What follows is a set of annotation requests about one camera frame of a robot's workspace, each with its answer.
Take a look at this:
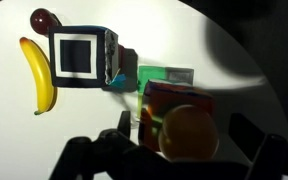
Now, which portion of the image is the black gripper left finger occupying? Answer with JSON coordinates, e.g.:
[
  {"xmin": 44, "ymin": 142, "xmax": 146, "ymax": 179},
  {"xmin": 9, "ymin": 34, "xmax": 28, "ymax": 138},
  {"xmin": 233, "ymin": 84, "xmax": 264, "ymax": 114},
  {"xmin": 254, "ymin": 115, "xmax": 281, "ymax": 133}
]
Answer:
[{"xmin": 117, "ymin": 110, "xmax": 132, "ymax": 138}]

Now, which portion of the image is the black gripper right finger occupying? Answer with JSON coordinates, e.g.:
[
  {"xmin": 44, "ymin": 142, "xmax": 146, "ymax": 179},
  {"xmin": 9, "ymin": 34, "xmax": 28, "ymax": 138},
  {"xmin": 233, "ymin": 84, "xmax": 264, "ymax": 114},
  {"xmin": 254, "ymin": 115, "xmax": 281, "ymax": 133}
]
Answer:
[{"xmin": 228, "ymin": 112, "xmax": 268, "ymax": 166}]

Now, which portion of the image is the yellow round toy fruit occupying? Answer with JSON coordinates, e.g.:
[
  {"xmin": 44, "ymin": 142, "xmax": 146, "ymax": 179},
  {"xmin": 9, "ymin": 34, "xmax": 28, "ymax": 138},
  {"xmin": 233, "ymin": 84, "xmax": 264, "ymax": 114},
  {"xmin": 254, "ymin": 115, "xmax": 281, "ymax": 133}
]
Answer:
[{"xmin": 157, "ymin": 104, "xmax": 220, "ymax": 161}]

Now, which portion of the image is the green flat block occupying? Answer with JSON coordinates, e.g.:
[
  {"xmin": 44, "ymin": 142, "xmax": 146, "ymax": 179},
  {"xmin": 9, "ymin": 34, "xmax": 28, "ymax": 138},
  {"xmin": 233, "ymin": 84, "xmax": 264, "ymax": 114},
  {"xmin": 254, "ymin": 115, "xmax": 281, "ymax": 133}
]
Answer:
[{"xmin": 137, "ymin": 65, "xmax": 168, "ymax": 93}]

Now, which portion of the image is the grey flat block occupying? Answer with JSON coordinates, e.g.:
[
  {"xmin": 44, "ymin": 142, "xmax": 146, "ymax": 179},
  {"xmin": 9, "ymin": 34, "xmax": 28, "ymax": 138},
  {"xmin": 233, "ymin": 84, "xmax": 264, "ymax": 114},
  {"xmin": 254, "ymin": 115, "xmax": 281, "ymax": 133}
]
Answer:
[{"xmin": 164, "ymin": 66, "xmax": 195, "ymax": 86}]

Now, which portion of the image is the blue cube with square print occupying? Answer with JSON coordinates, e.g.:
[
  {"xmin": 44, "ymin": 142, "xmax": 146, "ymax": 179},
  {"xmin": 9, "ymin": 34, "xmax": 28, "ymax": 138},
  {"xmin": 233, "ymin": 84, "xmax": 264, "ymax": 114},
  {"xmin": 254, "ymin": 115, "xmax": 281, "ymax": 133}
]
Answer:
[{"xmin": 48, "ymin": 25, "xmax": 122, "ymax": 89}]

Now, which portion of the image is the yellow toy banana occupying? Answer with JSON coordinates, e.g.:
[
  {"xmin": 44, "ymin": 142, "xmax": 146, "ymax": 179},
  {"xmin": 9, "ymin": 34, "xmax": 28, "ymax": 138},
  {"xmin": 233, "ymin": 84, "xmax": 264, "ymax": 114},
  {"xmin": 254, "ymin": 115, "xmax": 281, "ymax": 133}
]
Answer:
[{"xmin": 19, "ymin": 36, "xmax": 58, "ymax": 116}]

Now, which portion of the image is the dark red toy apple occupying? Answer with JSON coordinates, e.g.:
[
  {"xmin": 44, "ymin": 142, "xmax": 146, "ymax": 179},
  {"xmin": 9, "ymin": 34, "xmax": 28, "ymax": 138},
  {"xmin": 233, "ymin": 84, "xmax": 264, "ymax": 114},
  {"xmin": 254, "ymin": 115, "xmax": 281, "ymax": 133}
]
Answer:
[{"xmin": 29, "ymin": 8, "xmax": 62, "ymax": 37}]

